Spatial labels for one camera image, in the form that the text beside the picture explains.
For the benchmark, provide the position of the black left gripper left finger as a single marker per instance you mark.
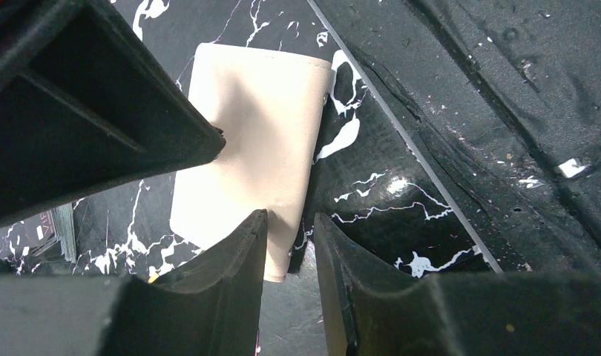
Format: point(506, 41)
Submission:
point(208, 306)

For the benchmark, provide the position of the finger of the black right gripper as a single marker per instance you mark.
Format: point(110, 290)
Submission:
point(84, 107)

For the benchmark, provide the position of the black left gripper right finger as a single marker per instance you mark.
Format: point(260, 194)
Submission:
point(371, 308)

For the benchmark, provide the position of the tan card holder with sleeves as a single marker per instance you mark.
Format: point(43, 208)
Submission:
point(268, 105)

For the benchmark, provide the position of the front aluminium rail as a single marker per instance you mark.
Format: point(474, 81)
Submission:
point(503, 101)

